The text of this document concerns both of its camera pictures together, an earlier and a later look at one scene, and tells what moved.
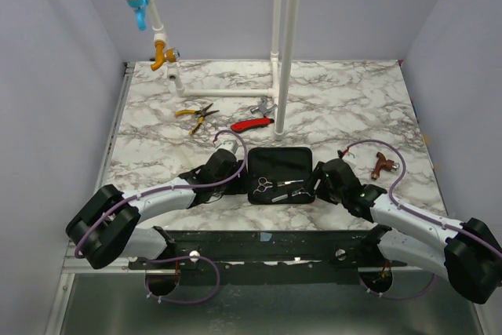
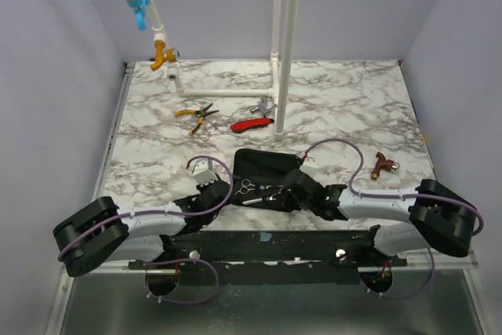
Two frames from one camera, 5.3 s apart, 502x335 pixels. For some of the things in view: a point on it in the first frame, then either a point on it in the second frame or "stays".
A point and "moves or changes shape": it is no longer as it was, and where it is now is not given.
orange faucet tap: x=169 y=55 stays
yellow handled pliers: x=201 y=114 stays
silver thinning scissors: x=300 y=192 moves or changes shape
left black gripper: x=241 y=185 to x=203 y=188
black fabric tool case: x=281 y=175 moves or changes shape
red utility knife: x=249 y=124 stays
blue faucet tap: x=139 y=2 stays
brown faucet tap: x=382 y=162 stays
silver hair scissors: x=263 y=184 moves or changes shape
